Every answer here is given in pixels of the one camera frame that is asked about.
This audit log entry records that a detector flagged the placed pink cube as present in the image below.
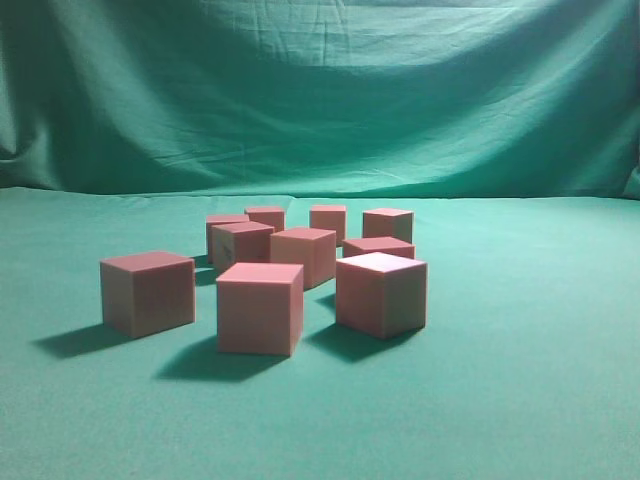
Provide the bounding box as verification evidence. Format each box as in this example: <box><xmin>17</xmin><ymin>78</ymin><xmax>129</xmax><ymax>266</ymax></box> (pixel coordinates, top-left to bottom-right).
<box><xmin>205</xmin><ymin>214</ymin><xmax>249</xmax><ymax>264</ymax></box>
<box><xmin>244</xmin><ymin>206</ymin><xmax>286</xmax><ymax>232</ymax></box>
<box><xmin>270</xmin><ymin>227</ymin><xmax>336</xmax><ymax>289</ymax></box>
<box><xmin>362</xmin><ymin>208</ymin><xmax>414</xmax><ymax>243</ymax></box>
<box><xmin>309</xmin><ymin>205</ymin><xmax>347</xmax><ymax>247</ymax></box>
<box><xmin>216</xmin><ymin>262</ymin><xmax>304</xmax><ymax>357</ymax></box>

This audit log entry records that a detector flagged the green cloth backdrop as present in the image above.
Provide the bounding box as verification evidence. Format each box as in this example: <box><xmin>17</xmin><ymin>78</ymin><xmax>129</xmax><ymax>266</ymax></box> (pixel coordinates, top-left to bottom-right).
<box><xmin>1</xmin><ymin>1</ymin><xmax>639</xmax><ymax>479</ymax></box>

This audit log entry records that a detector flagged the pink cube with mark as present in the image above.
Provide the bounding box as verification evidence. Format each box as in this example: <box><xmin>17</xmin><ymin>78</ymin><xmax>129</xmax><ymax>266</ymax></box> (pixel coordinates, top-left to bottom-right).
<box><xmin>210</xmin><ymin>221</ymin><xmax>275</xmax><ymax>273</ymax></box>

